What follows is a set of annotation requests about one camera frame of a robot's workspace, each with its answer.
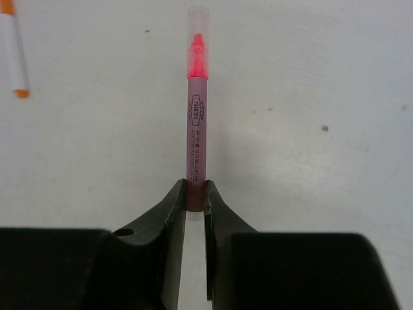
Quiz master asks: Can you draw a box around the pink highlighter pen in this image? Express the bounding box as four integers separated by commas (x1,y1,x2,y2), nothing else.
186,7,210,212

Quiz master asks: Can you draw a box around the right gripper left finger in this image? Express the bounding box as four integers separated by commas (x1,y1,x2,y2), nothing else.
1,180,186,309

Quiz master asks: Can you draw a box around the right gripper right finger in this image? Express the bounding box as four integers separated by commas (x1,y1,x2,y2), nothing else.
204,181,399,309

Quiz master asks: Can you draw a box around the orange capped white marker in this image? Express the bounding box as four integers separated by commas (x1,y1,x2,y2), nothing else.
1,0,30,98

